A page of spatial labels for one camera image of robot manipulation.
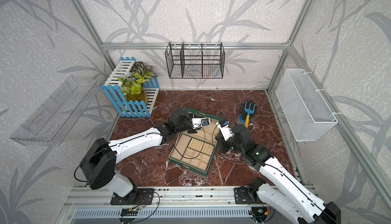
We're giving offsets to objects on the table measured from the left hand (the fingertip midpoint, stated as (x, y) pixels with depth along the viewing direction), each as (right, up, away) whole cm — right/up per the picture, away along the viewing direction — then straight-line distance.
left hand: (202, 117), depth 82 cm
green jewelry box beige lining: (-4, -19, +2) cm, 20 cm away
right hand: (+7, -9, -7) cm, 13 cm away
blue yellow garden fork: (+32, +1, +23) cm, 39 cm away
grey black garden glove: (+28, 0, +23) cm, 36 cm away
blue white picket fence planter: (-51, +16, +3) cm, 53 cm away
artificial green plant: (-44, +18, +13) cm, 49 cm away
